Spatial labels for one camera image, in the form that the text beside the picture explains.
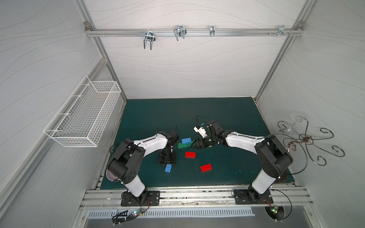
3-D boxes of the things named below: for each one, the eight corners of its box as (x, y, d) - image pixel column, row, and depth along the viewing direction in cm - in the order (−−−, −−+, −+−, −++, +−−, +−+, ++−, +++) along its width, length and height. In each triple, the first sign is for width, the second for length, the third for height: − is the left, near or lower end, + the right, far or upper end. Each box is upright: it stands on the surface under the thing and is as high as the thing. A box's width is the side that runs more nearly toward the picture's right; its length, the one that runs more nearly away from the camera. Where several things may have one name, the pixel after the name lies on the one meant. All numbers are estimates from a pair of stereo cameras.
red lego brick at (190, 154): (185, 157, 89) (185, 156, 88) (185, 152, 92) (185, 151, 90) (195, 157, 89) (196, 156, 88) (195, 152, 92) (195, 151, 90)
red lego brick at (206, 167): (201, 172, 84) (202, 171, 82) (200, 167, 86) (200, 165, 84) (211, 169, 85) (212, 168, 83) (209, 164, 87) (210, 163, 85)
